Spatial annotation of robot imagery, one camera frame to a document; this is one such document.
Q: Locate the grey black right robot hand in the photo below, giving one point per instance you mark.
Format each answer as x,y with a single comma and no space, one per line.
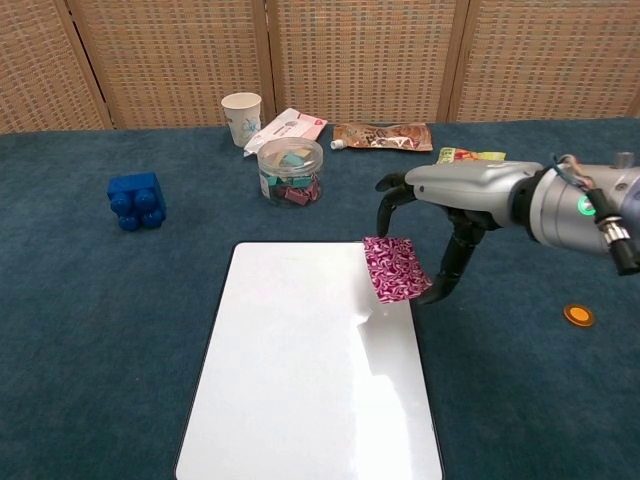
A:
465,187

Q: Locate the purple patterned packet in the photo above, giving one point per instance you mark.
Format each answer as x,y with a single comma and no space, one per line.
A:
395,270

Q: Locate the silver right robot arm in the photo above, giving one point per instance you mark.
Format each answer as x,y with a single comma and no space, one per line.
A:
560,210

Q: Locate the orange round disc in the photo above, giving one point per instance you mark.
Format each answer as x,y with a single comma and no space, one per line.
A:
579,315

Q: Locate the yellow green snack bag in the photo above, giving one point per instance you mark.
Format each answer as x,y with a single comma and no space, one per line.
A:
450,155

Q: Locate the brown spout pouch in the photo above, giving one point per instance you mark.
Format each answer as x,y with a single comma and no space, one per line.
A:
385,136

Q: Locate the woven bamboo folding screen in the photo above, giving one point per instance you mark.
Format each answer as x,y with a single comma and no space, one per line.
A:
350,55

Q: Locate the clear jar of colourful clips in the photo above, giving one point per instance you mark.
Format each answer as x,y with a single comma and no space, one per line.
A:
290,172

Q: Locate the pink white wet wipes pack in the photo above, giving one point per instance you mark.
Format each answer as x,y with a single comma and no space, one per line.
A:
295,127

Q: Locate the white paper cup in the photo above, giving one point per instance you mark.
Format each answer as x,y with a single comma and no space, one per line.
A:
242,120

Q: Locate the white board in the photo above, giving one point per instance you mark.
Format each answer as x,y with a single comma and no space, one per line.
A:
300,370

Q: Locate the blue toy building block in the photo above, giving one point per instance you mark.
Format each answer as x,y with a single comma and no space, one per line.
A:
134,197

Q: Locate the teal table cloth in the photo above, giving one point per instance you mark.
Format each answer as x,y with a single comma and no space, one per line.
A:
100,325

